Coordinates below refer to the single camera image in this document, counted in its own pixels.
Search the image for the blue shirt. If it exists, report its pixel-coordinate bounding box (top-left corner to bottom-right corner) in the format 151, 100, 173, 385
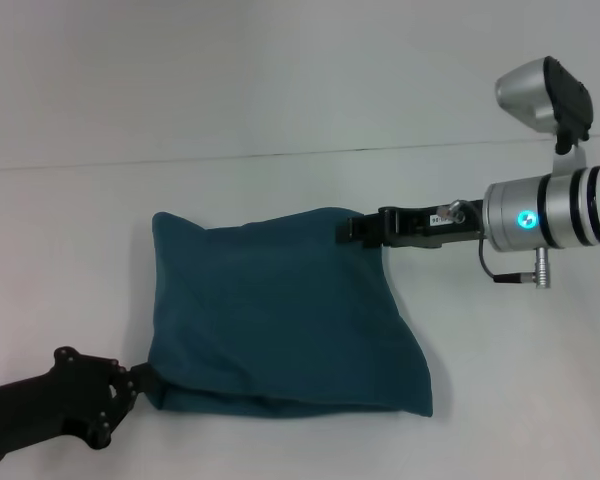
146, 204, 435, 420

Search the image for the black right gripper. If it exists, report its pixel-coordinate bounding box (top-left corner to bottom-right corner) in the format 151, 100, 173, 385
335, 199, 487, 250

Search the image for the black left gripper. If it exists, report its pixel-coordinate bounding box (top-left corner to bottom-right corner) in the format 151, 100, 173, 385
0, 346, 160, 451

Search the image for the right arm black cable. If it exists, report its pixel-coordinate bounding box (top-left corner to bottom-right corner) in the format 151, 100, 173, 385
447, 199, 553, 290

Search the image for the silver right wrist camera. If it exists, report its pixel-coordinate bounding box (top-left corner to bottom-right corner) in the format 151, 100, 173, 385
494, 56, 595, 179

